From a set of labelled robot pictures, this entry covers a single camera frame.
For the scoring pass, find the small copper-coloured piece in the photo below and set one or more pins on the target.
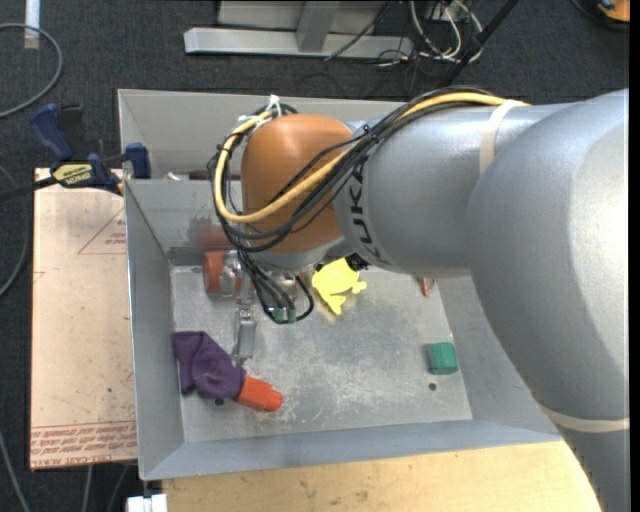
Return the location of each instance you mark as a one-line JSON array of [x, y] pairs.
[[426, 286]]

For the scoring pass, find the dark red flat block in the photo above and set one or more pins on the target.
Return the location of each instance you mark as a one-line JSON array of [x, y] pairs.
[[205, 175]]

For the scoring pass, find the green block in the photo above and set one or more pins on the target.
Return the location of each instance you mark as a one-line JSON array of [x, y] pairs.
[[442, 358]]

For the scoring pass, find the brown cardboard board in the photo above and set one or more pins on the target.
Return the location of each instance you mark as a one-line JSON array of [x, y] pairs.
[[80, 325]]

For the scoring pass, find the black cylinder on white bracket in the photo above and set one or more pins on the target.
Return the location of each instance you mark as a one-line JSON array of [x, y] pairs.
[[356, 262]]

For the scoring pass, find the yellow toy animal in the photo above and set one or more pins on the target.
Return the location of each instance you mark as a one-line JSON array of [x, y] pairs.
[[335, 285]]

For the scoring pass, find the grey metal bin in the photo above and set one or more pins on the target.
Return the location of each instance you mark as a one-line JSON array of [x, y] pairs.
[[350, 360]]

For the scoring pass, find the orange plastic block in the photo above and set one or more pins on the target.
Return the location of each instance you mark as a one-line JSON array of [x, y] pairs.
[[260, 394]]

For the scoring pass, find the purple cloth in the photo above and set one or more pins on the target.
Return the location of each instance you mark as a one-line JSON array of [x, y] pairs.
[[207, 365]]

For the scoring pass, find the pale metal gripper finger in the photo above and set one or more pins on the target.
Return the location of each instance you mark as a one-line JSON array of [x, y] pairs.
[[247, 340], [236, 330]]

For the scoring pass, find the red-brown cylinder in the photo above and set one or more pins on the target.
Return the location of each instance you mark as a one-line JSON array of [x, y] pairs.
[[213, 272]]

